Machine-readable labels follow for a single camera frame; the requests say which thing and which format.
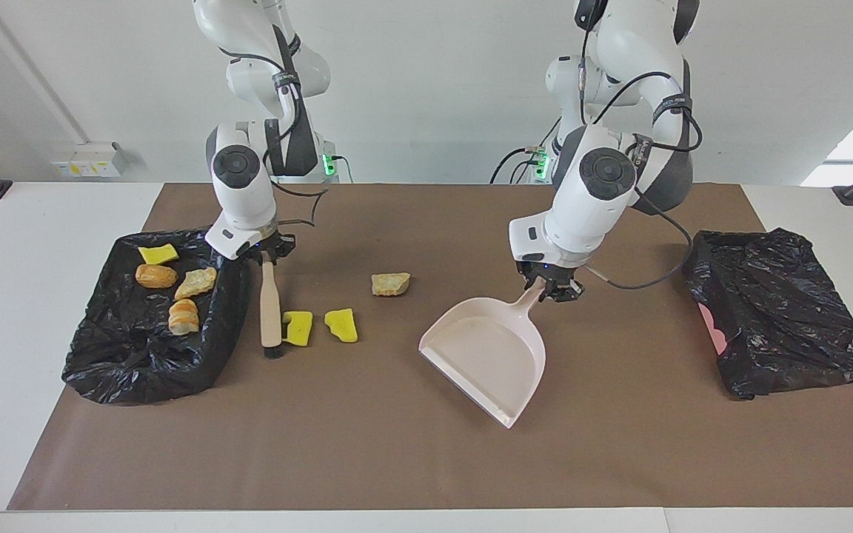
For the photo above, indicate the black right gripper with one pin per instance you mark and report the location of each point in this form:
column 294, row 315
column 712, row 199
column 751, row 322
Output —
column 278, row 246

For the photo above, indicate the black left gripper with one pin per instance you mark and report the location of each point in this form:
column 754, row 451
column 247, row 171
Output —
column 549, row 270

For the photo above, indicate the notched yellow sponge piece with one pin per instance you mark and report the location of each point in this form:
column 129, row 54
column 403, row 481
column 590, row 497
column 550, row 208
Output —
column 299, row 328

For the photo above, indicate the pale dumpling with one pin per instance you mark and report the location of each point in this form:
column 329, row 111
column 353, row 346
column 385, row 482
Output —
column 195, row 283

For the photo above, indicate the beige plastic dustpan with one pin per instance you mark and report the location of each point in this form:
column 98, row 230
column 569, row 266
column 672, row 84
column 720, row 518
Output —
column 486, row 355

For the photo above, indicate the yellow sponge chunk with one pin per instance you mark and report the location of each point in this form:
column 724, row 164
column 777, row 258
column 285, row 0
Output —
column 341, row 326

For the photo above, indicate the orange striped croissant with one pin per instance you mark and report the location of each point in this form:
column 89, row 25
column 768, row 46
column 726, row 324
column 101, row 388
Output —
column 184, row 317

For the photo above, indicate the yellow sponge wedge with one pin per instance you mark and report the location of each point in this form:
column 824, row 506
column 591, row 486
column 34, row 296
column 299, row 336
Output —
column 158, row 255

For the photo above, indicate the brown bread roll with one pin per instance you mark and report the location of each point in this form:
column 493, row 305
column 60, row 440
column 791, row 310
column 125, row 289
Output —
column 156, row 276

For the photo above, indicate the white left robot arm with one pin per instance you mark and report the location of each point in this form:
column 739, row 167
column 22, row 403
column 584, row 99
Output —
column 589, row 215

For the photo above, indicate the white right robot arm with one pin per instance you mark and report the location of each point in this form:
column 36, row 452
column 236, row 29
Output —
column 241, row 192

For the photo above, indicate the pink bin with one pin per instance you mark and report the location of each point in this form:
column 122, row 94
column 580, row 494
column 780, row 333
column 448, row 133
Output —
column 711, row 329

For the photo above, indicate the black plastic trash bag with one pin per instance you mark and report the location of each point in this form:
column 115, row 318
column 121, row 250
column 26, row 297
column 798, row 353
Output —
column 130, row 363
column 789, row 318

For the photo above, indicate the brown paper table mat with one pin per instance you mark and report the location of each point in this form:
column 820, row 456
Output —
column 323, row 444

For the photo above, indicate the white wall socket box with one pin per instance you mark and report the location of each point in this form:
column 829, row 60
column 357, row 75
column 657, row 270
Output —
column 86, row 159

